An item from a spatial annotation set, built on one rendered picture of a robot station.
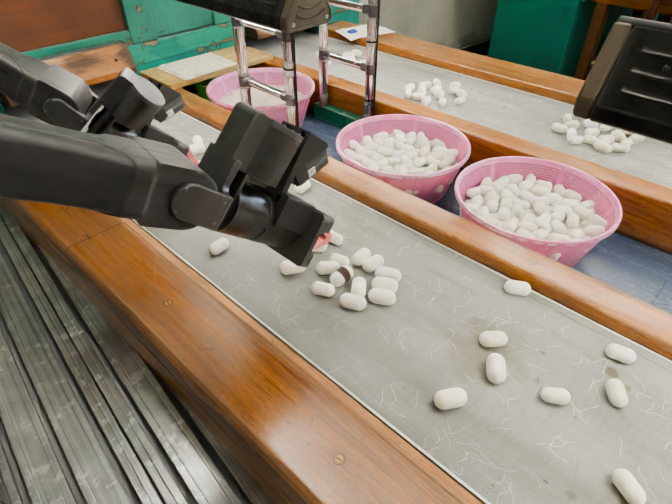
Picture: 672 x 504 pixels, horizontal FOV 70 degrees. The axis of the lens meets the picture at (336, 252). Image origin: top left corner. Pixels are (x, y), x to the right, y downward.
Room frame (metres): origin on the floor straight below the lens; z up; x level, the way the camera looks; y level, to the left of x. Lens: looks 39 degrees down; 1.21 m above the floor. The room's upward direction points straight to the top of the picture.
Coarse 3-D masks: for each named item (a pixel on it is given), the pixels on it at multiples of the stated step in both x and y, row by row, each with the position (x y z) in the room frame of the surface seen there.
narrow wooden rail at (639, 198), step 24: (312, 72) 1.30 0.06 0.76; (312, 96) 1.26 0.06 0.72; (336, 96) 1.20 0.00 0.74; (360, 96) 1.14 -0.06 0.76; (384, 96) 1.13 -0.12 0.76; (408, 120) 1.04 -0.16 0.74; (456, 120) 1.00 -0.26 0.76; (480, 144) 0.91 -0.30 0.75; (504, 144) 0.88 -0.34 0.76; (528, 144) 0.88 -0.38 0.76; (504, 168) 0.87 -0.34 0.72; (576, 168) 0.79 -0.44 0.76; (600, 168) 0.79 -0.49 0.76; (600, 192) 0.74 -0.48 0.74; (624, 192) 0.72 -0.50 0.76; (648, 192) 0.70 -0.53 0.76; (624, 216) 0.71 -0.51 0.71; (648, 216) 0.68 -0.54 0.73; (648, 240) 0.67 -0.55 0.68
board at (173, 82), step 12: (228, 48) 1.46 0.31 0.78; (252, 48) 1.46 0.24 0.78; (252, 60) 1.36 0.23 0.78; (264, 60) 1.38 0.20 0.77; (144, 72) 1.26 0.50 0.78; (156, 72) 1.26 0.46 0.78; (216, 72) 1.27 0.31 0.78; (228, 72) 1.29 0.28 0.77; (168, 84) 1.18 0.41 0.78; (180, 84) 1.19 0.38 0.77
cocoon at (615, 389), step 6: (606, 384) 0.33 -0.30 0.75; (612, 384) 0.32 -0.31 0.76; (618, 384) 0.32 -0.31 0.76; (606, 390) 0.32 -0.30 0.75; (612, 390) 0.31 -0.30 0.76; (618, 390) 0.31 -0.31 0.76; (624, 390) 0.31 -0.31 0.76; (612, 396) 0.31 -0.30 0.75; (618, 396) 0.31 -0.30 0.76; (624, 396) 0.31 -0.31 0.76; (612, 402) 0.30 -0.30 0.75; (618, 402) 0.30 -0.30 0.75; (624, 402) 0.30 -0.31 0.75
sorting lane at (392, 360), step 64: (192, 128) 1.01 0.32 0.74; (320, 192) 0.74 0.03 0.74; (192, 256) 0.56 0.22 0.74; (256, 256) 0.56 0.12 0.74; (320, 256) 0.56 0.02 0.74; (384, 256) 0.56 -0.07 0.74; (448, 256) 0.56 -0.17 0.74; (256, 320) 0.43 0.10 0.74; (320, 320) 0.43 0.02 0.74; (384, 320) 0.43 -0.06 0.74; (448, 320) 0.43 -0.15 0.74; (512, 320) 0.43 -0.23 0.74; (576, 320) 0.43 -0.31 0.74; (384, 384) 0.33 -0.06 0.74; (448, 384) 0.33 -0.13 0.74; (512, 384) 0.33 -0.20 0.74; (576, 384) 0.33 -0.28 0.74; (640, 384) 0.33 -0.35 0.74; (448, 448) 0.26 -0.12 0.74; (512, 448) 0.26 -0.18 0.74; (576, 448) 0.26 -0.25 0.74; (640, 448) 0.26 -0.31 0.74
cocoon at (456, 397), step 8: (440, 392) 0.31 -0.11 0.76; (448, 392) 0.31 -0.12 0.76; (456, 392) 0.31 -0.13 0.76; (464, 392) 0.31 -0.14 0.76; (440, 400) 0.30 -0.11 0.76; (448, 400) 0.30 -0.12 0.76; (456, 400) 0.30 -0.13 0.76; (464, 400) 0.30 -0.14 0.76; (440, 408) 0.30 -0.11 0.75; (448, 408) 0.30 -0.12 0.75
